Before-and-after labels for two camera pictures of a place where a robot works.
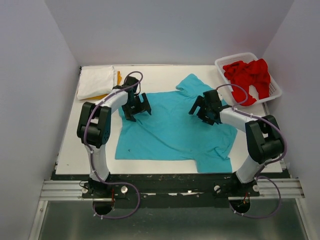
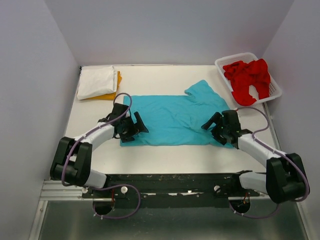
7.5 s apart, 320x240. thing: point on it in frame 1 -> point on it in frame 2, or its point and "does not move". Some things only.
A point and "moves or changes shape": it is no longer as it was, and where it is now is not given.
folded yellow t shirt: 119,81 does not move
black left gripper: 144,105 -> 136,128
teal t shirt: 171,132 moves or changes shape
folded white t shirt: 95,81 does not move
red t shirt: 245,75 does not move
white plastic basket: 275,92 does not move
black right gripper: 205,119 -> 216,118
